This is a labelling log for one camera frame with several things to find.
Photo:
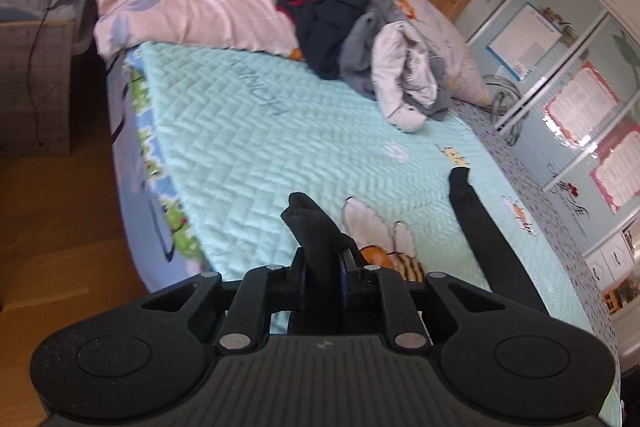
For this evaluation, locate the black pants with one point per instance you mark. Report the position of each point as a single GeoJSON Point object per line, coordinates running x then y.
{"type": "Point", "coordinates": [317, 247]}

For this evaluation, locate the white drawer cabinet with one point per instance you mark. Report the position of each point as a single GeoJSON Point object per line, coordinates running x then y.
{"type": "Point", "coordinates": [610, 262]}

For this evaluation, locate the white jacket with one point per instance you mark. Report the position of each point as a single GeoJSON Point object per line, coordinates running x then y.
{"type": "Point", "coordinates": [395, 67]}

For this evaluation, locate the floral pillow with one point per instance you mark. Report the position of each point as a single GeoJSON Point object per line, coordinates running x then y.
{"type": "Point", "coordinates": [460, 67]}

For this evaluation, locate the grey fleece garment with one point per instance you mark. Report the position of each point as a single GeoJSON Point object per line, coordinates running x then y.
{"type": "Point", "coordinates": [357, 52]}

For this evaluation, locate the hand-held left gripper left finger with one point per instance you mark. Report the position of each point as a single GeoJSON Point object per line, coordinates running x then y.
{"type": "Point", "coordinates": [303, 279]}

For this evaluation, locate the cartoon printed bed sheet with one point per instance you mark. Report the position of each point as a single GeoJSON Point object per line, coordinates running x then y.
{"type": "Point", "coordinates": [140, 217]}

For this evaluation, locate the grey bedside cabinet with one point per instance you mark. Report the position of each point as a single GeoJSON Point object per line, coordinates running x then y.
{"type": "Point", "coordinates": [50, 72]}

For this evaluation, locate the pink framed poster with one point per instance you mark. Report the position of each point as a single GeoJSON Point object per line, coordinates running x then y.
{"type": "Point", "coordinates": [620, 172]}

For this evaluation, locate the blue framed poster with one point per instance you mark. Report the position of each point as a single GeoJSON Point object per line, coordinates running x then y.
{"type": "Point", "coordinates": [525, 42]}

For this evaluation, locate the green quilted bee bedspread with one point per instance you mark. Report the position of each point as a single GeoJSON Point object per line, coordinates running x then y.
{"type": "Point", "coordinates": [250, 132]}

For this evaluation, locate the orange framed poster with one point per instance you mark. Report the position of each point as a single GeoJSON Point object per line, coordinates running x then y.
{"type": "Point", "coordinates": [580, 104]}

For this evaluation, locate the navy garment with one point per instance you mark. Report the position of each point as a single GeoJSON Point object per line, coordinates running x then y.
{"type": "Point", "coordinates": [330, 7]}

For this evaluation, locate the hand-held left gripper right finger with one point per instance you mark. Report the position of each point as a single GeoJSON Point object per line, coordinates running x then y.
{"type": "Point", "coordinates": [345, 279]}

